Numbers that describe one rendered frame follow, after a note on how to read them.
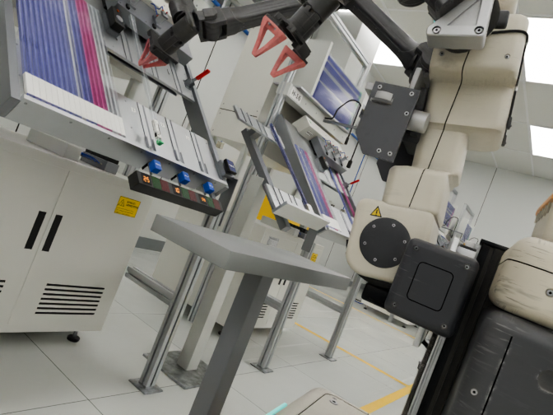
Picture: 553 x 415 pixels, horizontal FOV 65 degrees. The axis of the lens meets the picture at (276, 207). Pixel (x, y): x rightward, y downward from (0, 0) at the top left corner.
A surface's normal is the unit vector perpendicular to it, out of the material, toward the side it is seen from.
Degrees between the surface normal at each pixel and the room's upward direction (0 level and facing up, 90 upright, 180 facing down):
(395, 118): 90
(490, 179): 90
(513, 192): 90
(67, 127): 133
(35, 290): 90
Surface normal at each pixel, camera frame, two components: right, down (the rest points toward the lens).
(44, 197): 0.77, 0.29
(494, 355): -0.47, -0.20
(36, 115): 0.32, 0.85
